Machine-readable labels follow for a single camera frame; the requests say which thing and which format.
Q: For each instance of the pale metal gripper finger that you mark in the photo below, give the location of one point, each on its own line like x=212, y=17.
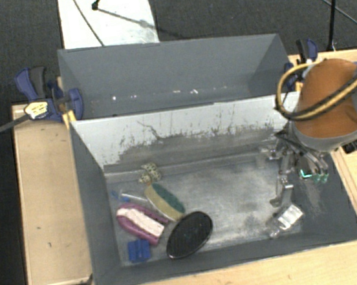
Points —
x=283, y=196
x=289, y=216

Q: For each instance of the grey metal bin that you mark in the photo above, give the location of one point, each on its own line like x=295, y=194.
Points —
x=225, y=204

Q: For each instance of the black round disc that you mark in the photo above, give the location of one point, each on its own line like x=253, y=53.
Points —
x=189, y=235

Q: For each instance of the yellow and green sponge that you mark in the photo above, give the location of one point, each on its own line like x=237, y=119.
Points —
x=165, y=200

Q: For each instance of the cream spotted cloth toy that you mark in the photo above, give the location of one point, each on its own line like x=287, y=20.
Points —
x=150, y=172

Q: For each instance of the clear tube with blue tip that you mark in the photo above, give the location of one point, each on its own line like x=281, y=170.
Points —
x=133, y=196

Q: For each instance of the blue ribbed block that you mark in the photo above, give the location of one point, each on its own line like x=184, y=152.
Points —
x=139, y=250

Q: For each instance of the pale wood board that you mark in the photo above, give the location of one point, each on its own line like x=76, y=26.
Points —
x=48, y=194

